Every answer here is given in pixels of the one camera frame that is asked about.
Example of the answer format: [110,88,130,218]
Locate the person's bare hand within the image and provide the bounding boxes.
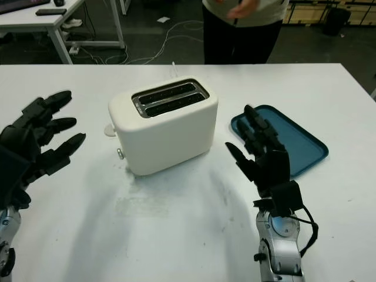
[227,0,261,20]

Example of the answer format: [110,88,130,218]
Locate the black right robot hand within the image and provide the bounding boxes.
[224,104,291,200]

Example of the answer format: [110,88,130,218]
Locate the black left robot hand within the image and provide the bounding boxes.
[0,90,87,210]

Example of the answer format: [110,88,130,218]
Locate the person in light top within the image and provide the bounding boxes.
[202,0,290,65]

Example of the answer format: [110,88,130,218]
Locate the cream white two-slot toaster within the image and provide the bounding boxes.
[103,76,220,177]

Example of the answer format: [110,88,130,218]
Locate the blue rectangular plastic tray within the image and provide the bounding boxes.
[230,105,329,180]

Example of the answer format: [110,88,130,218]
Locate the black waste bin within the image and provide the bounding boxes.
[323,8,352,36]

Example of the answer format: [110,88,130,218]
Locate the white office desk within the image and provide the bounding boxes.
[0,0,126,65]

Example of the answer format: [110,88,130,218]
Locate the stacked wooden crates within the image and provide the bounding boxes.
[286,0,376,28]

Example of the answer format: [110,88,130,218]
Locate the white shoes pair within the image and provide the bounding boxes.
[61,18,83,29]

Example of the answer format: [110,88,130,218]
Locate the black phone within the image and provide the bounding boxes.
[35,8,68,16]

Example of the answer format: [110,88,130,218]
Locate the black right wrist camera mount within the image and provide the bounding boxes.
[253,180,303,219]

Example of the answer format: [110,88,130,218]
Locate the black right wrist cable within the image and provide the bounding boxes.
[289,204,320,261]

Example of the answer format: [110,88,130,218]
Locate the white floor cable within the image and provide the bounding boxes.
[125,20,204,64]

